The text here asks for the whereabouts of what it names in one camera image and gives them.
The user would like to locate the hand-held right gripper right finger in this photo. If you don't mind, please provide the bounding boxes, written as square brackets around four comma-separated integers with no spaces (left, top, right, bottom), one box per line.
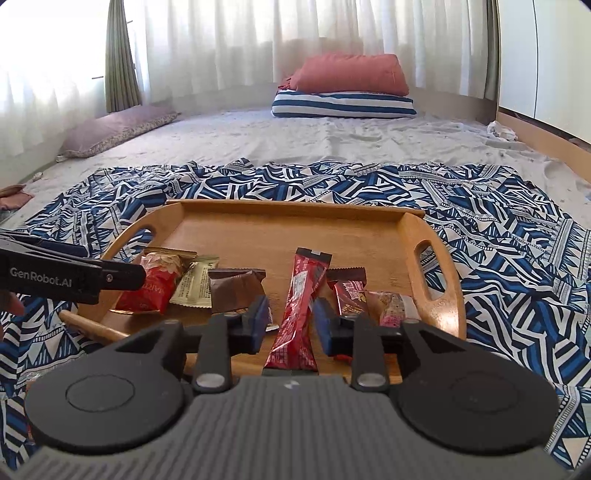
[314,298,468,392]

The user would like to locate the white wardrobe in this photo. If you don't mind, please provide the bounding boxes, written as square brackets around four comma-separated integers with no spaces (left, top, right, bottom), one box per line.
[496,0,591,144]

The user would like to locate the wooden tray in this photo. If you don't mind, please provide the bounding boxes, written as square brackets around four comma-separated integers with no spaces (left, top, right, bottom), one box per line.
[59,199,468,385]

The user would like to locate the red pillow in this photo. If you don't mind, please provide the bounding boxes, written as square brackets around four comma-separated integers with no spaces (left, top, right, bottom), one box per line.
[278,52,411,97]

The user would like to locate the red square snack packet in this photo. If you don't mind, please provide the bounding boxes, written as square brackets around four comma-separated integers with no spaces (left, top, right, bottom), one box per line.
[115,248,198,315]

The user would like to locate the wooden base board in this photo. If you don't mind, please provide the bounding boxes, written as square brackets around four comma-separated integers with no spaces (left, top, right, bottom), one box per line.
[495,107,591,161]

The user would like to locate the dark red snack bar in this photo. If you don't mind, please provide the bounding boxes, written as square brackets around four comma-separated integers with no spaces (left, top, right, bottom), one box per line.
[327,270,369,320]

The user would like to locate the white sheer curtain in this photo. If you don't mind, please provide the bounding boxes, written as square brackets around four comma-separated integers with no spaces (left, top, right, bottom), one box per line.
[131,0,490,121]
[0,0,112,162]

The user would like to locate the person's left hand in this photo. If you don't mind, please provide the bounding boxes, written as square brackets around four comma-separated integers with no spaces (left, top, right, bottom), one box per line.
[0,291,27,343]

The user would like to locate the brown cloth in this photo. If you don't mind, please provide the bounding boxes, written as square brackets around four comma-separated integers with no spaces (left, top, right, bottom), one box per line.
[0,184,36,212]

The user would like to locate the blue striped pillow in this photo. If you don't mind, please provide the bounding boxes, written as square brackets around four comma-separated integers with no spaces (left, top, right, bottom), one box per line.
[271,89,417,119]

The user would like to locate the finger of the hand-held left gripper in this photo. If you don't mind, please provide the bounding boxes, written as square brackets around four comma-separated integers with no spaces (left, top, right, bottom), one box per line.
[0,231,89,260]
[99,260,147,293]

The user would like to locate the grey bed sheet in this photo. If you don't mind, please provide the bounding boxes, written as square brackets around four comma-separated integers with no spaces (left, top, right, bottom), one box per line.
[0,104,591,222]

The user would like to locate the gold snack packet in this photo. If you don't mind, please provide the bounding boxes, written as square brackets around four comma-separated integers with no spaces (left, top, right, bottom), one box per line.
[169,260,221,308]

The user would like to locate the long red snack bar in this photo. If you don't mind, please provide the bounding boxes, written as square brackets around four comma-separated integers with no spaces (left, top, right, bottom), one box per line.
[263,247,333,374]

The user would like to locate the crumpled white wrapper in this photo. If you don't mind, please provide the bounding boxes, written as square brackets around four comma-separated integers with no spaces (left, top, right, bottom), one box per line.
[486,120,519,142]

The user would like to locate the pink snack packet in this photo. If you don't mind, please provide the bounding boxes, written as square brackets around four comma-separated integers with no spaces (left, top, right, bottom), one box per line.
[367,290,420,329]

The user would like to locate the purple pillow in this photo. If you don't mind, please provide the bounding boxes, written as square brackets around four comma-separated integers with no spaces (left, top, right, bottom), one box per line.
[59,104,180,159]

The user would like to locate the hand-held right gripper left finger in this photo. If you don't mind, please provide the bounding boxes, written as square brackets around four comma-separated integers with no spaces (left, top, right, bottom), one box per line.
[111,295,271,394]

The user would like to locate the olive curtain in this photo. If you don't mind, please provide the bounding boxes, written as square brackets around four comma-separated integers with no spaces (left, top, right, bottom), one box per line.
[481,0,503,124]
[104,0,142,114]

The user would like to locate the brown almond snack packet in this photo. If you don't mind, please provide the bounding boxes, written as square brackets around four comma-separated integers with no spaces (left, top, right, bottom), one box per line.
[208,269,267,317]

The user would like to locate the blue patterned blanket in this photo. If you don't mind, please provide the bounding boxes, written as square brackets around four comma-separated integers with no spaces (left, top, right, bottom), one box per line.
[0,157,591,472]

